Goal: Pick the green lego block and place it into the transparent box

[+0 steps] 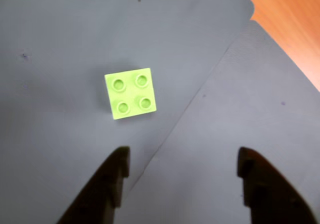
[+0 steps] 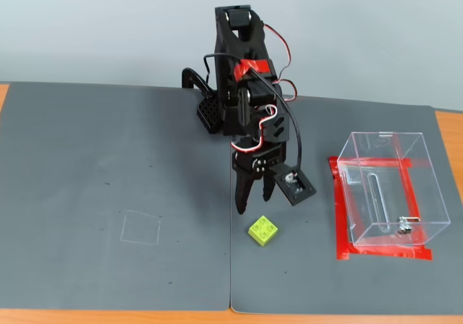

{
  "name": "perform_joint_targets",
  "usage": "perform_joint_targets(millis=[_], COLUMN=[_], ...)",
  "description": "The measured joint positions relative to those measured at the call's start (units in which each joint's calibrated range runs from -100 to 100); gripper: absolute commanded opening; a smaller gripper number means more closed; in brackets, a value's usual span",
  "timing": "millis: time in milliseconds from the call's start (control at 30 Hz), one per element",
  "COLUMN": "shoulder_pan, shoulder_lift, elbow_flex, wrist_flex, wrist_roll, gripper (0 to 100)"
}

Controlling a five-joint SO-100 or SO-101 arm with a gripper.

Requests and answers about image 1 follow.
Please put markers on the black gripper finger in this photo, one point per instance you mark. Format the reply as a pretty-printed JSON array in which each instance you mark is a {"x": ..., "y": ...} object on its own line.
[
  {"x": 270, "y": 191},
  {"x": 105, "y": 184}
]

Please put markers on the green lego block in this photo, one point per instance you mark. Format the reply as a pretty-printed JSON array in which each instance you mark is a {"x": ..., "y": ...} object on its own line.
[{"x": 131, "y": 95}]

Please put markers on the grey rubber mat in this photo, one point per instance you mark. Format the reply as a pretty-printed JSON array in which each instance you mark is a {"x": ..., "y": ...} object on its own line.
[
  {"x": 62, "y": 34},
  {"x": 237, "y": 134}
]

